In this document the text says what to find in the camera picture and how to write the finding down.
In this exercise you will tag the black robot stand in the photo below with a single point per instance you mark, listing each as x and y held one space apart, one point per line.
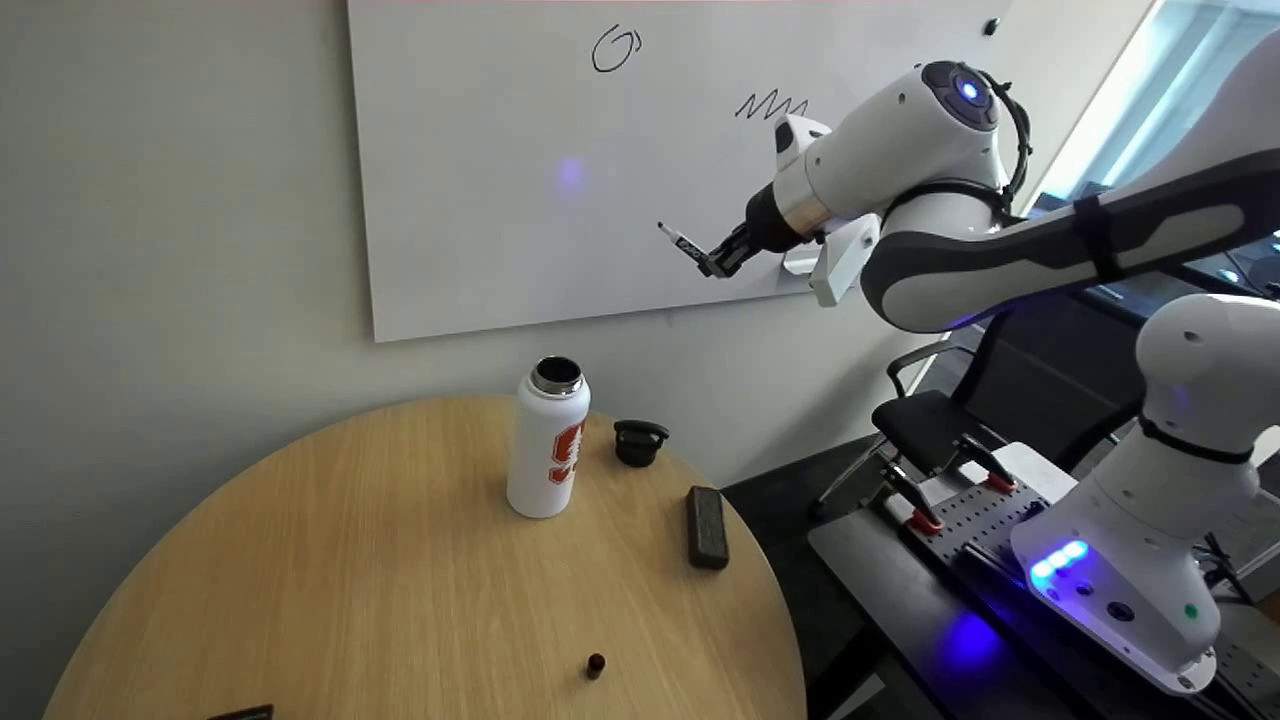
906 627

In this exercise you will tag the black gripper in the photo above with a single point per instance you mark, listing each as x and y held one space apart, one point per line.
766 224

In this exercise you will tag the small black marker cap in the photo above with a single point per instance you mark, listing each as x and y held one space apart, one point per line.
592 667

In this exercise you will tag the round wooden table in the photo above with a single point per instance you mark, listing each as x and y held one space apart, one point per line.
373 572

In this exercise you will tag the red clamp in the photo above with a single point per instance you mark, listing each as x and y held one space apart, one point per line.
913 515
986 476

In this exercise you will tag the black bottle cap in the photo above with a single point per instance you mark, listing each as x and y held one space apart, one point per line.
641 440

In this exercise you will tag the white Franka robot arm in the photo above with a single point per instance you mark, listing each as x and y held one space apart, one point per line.
935 134

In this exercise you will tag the white perforated mounting plate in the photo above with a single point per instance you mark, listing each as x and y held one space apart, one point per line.
981 520

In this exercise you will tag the white bottle with red logo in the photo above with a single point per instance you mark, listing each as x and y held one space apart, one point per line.
546 444

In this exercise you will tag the white wall whiteboard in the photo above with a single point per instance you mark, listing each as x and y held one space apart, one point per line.
534 173

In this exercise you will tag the white flat box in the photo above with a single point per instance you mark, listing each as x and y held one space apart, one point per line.
1032 470

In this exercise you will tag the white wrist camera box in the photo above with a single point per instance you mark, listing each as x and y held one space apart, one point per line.
840 262

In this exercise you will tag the black whiteboard eraser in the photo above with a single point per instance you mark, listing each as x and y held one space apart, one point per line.
707 527

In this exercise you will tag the black office chair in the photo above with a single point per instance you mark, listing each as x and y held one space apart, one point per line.
1014 384

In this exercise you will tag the black round board magnet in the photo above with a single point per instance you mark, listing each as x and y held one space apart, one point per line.
988 27

